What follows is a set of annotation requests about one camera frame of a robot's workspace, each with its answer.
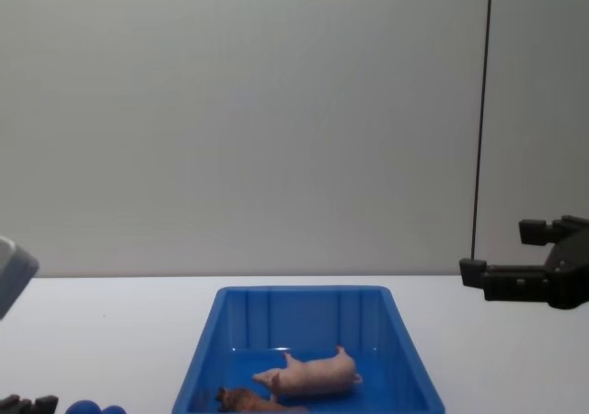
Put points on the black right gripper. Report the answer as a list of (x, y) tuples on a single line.
[(570, 271)]

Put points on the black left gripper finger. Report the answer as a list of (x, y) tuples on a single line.
[(46, 405), (14, 405)]

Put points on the blue rounded toy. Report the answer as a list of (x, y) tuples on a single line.
[(85, 408)]

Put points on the brown toy animal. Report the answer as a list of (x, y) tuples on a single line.
[(244, 401)]

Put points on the blue plastic bin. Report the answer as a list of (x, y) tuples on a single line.
[(303, 313)]

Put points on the pink toy pig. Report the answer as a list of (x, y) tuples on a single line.
[(313, 375)]

